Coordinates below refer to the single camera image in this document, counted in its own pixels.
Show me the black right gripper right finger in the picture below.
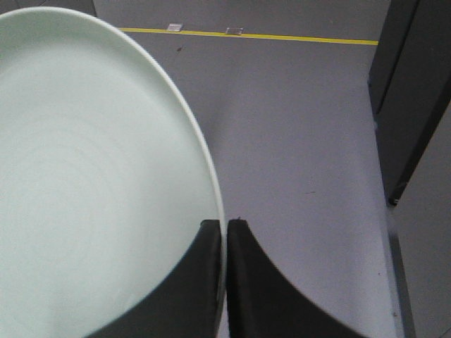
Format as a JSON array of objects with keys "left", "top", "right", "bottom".
[{"left": 226, "top": 219, "right": 361, "bottom": 337}]

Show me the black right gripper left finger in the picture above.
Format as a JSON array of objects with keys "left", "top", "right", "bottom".
[{"left": 90, "top": 220, "right": 221, "bottom": 337}]

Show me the light green round plate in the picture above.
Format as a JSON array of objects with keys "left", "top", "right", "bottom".
[{"left": 1, "top": 7, "right": 224, "bottom": 337}]

